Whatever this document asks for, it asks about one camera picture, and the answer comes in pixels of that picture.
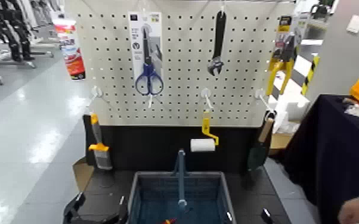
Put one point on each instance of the gray robot stand base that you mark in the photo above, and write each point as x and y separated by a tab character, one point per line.
10	63

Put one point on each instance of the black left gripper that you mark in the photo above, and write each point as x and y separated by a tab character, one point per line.
96	220

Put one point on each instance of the red white glue tube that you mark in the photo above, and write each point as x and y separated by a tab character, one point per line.
71	53

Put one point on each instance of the black background robot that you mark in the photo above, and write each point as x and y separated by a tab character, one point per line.
18	31

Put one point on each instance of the white styrofoam blocks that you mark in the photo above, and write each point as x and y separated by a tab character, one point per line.
295	108

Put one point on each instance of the white wall plate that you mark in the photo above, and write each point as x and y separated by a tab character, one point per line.
355	23

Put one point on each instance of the white pegboard hook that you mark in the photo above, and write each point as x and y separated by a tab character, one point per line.
96	91
205	93
259	93
150	101
222	7

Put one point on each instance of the black adjustable wrench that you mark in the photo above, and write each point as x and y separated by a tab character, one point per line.
219	34

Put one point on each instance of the yellow pliers on package card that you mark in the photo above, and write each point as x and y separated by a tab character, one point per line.
284	50

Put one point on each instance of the black back panel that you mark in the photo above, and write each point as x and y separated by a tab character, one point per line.
154	144

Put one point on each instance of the blue scissors on package card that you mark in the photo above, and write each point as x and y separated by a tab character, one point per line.
148	75

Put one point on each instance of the person's bare hand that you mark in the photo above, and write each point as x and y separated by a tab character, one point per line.
353	212

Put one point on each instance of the white perforated pegboard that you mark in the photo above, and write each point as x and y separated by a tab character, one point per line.
184	108

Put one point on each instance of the brown cardboard box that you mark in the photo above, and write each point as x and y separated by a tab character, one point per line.
279	140

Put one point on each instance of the yellow black striped post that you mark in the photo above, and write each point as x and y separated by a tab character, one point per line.
310	73

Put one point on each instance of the scraper with yellow guard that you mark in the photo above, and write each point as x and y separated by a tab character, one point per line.
97	134

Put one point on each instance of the dark blue cloth covered table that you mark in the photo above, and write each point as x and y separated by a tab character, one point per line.
329	156

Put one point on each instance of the black object on shelf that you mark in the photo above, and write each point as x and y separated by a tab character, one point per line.
320	11

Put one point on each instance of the brown cardboard flap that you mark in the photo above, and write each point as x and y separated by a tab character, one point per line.
82	175

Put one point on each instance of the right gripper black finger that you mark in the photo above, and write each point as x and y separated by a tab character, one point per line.
266	215
229	216

